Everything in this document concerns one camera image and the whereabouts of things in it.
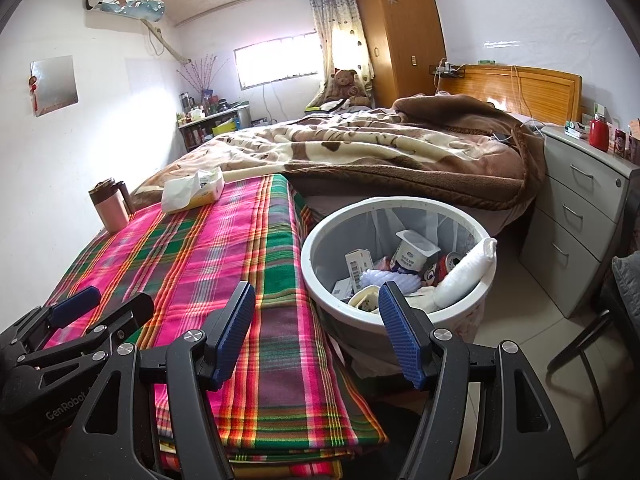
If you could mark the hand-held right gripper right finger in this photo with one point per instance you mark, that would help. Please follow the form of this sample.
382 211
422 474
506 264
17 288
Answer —
400 335

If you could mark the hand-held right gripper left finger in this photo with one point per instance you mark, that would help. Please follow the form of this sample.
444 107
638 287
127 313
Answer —
232 330

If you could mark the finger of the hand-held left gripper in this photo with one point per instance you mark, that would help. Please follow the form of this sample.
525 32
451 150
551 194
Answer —
75 302
125 315

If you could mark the beige cloth bag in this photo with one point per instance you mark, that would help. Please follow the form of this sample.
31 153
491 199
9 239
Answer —
365 300

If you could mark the white bristle brush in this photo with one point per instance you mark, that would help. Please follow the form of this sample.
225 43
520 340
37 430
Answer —
372 277

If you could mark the white blue-print cup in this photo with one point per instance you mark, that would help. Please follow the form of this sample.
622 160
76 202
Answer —
412 260

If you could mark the white waste bin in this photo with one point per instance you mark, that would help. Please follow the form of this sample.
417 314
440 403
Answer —
325 320

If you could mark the white carton box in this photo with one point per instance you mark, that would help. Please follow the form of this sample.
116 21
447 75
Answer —
357 267

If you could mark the dark red can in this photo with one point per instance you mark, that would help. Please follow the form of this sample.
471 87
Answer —
447 267

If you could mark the pink green plaid blanket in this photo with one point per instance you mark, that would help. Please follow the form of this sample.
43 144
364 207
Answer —
280 310

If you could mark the pink thermos mug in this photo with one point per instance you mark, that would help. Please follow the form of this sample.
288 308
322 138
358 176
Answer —
112 210

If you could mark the tissue pack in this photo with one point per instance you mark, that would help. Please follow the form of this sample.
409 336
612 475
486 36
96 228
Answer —
192 192

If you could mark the bed with brown sheet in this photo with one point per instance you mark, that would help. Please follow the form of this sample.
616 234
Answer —
500 222

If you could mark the black metal chair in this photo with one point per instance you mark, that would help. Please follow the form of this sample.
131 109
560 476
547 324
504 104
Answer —
580 340

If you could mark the brown patterned blanket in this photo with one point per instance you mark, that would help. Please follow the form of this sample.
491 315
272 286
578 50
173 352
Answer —
375 145

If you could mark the grey drawer nightstand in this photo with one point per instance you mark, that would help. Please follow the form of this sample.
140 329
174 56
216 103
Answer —
570 220

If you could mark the cluttered side table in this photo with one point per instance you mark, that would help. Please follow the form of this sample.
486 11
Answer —
215 125

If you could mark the red tassel ornament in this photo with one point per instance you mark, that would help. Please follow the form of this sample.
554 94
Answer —
34 87

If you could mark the grey cushion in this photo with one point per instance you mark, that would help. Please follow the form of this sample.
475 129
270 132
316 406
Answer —
627 285

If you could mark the flowering branches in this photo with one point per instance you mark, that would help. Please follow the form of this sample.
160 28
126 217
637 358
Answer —
202 72

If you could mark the brown teddy bear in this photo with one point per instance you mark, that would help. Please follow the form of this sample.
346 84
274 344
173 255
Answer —
345 85

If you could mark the small green white box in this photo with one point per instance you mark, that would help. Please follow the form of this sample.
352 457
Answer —
577 131

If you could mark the air conditioner pipe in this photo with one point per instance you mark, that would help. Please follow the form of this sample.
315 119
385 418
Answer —
167 47

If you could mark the window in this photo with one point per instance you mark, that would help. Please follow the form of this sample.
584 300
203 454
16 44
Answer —
277 62

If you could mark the wooden headboard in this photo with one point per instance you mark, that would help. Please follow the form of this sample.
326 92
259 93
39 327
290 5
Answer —
540 92

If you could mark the red bottle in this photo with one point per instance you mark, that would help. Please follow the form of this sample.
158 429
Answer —
599 135

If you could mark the small dark can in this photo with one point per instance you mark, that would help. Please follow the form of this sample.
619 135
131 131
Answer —
621 142

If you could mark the wooden wardrobe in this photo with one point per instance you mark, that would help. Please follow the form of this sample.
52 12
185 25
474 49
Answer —
400 35

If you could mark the floral curtain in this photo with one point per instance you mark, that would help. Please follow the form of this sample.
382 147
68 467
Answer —
330 10

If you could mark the square wall mirror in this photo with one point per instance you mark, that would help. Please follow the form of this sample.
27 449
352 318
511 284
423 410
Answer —
55 85

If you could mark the black wall shelf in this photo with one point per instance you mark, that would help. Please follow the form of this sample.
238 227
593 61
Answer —
450 72

